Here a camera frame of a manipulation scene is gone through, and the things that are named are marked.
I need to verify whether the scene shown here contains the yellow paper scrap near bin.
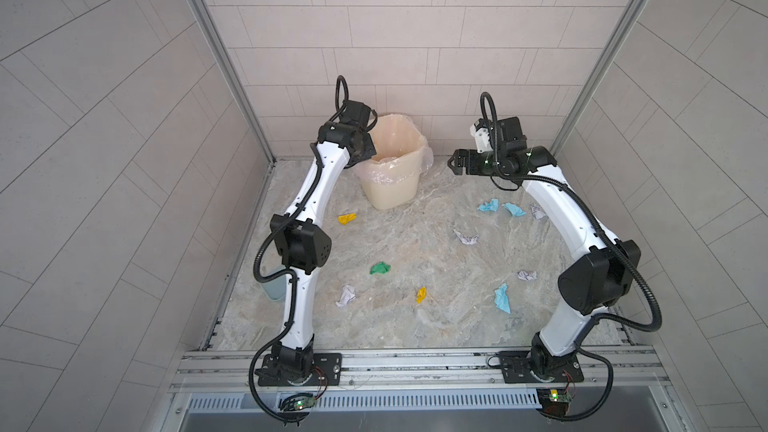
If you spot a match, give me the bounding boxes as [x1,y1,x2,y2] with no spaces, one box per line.
[338,213,357,225]

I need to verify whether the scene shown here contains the circuit board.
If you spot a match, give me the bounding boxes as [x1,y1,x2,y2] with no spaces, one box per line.
[536,388,573,418]
[279,393,317,413]

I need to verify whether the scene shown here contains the white paper scrap front left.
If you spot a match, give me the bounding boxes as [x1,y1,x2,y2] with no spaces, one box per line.
[336,285,356,308]

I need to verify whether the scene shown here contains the aluminium front rail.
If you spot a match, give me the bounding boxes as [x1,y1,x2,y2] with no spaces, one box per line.
[170,344,673,412]

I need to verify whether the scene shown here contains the light blue folded paper scrap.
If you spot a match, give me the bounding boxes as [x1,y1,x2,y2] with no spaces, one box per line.
[502,203,526,217]

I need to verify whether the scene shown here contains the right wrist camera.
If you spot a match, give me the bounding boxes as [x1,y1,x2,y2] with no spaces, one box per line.
[470,118,493,153]

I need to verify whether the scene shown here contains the small yellow paper scrap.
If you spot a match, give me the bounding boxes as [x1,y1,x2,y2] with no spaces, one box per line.
[416,287,427,304]

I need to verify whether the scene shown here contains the clear plastic bin liner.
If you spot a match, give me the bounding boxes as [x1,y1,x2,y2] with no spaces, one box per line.
[352,114,434,185]

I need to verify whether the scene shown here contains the green crumpled paper scrap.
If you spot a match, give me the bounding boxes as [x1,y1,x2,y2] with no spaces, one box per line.
[369,262,391,275]

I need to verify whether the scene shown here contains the printed paper scrap centre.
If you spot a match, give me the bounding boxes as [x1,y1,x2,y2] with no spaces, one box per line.
[454,229,479,246]

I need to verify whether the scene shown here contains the left circuit board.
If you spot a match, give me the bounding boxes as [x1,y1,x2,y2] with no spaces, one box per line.
[279,393,317,413]

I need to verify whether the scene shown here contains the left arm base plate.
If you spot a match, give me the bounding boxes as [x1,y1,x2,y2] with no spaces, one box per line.
[255,349,343,387]

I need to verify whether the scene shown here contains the cream plastic trash bin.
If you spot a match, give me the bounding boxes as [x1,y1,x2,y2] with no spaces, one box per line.
[352,114,434,211]

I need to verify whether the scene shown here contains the light blue crumpled paper scrap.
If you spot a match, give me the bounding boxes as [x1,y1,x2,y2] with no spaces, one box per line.
[478,198,500,212]

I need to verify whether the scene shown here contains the light blue paper scrap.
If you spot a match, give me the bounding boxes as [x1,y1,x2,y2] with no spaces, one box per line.
[478,198,500,212]
[494,283,511,315]
[502,203,526,217]

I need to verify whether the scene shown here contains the right circuit board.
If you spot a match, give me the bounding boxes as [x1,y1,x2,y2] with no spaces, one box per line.
[536,388,573,418]

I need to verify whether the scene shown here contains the light blue paper scrap front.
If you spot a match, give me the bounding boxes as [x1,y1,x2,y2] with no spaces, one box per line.
[494,283,511,315]

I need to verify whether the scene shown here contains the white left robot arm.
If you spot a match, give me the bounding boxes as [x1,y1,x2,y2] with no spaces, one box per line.
[253,75,378,383]

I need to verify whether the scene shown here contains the pale green dustpan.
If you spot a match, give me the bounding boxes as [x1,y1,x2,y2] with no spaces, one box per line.
[261,266,287,302]

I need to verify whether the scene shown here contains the pink white printed paper scrap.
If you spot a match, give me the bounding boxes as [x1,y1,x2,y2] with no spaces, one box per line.
[531,204,547,220]

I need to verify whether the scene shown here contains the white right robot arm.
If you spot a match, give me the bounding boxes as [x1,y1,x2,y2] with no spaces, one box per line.
[448,92,662,381]

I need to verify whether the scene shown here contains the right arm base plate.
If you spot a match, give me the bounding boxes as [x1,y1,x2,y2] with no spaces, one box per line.
[496,349,584,384]

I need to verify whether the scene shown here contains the printed paper scrap right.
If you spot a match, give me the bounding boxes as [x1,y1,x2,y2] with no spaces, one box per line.
[517,270,537,281]

